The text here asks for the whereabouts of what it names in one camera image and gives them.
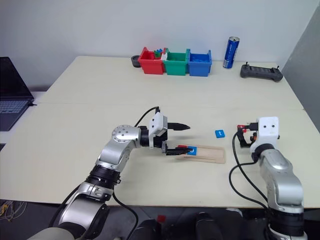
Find wooden letter tray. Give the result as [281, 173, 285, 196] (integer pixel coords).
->
[174, 144, 227, 165]

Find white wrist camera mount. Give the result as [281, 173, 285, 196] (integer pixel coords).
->
[148, 112, 166, 149]
[249, 116, 280, 155]

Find grey remote controller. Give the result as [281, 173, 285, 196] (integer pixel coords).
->
[240, 61, 285, 83]

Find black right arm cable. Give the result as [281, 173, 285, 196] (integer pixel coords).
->
[229, 121, 270, 209]

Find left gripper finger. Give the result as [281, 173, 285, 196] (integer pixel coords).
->
[166, 147, 195, 157]
[167, 122, 192, 132]

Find black round holder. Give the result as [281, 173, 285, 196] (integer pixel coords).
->
[130, 54, 142, 68]

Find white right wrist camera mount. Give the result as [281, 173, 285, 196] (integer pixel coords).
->
[249, 116, 280, 155]

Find red plastic storage bin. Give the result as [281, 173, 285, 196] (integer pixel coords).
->
[137, 46, 166, 75]

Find blue drink can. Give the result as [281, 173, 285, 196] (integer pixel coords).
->
[222, 36, 241, 69]

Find green plastic storage bin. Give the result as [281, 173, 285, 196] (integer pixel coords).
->
[163, 48, 190, 76]

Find white and yellow floor cables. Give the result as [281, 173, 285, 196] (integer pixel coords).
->
[0, 199, 28, 223]

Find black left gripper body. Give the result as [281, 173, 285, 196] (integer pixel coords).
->
[153, 116, 170, 156]

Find black laptop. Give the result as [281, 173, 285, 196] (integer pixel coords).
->
[0, 56, 35, 132]

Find blue plastic storage bin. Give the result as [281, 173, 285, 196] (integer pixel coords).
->
[186, 49, 213, 77]

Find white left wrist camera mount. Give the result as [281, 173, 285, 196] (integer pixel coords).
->
[148, 112, 166, 149]

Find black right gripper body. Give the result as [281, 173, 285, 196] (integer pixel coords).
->
[236, 123, 257, 149]

